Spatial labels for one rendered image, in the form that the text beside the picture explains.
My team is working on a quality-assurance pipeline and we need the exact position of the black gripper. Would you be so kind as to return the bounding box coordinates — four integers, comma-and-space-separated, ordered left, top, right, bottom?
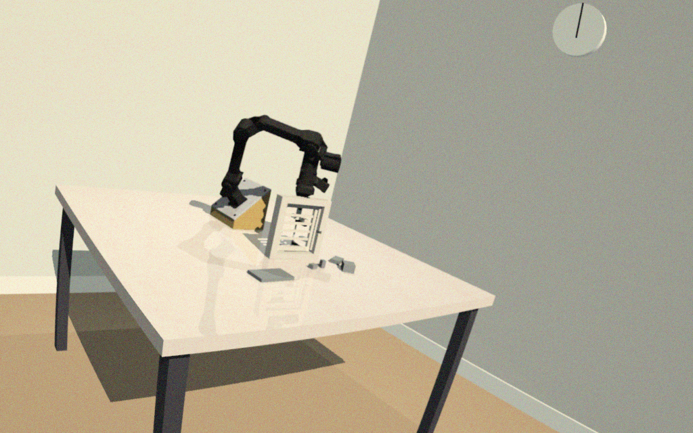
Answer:
295, 165, 317, 197

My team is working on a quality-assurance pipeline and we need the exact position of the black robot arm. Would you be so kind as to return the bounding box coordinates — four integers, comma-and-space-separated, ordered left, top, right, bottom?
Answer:
220, 114, 342, 208

